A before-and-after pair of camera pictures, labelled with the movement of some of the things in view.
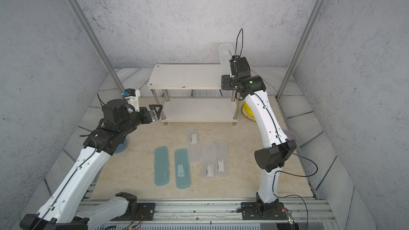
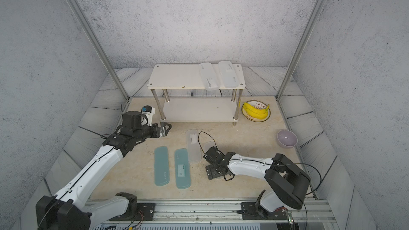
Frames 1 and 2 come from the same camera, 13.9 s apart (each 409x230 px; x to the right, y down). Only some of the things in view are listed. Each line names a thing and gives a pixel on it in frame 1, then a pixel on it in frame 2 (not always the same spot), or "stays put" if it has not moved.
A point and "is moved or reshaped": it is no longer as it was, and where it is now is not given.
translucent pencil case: (221, 158) is moved or reshaped
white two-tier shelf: (164, 77) stays put
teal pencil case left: (161, 166) stays put
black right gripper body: (230, 83) -> (213, 171)
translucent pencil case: (194, 146) stays put
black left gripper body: (143, 117) -> (152, 131)
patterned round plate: (251, 118) stays put
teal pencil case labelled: (182, 169) stays put
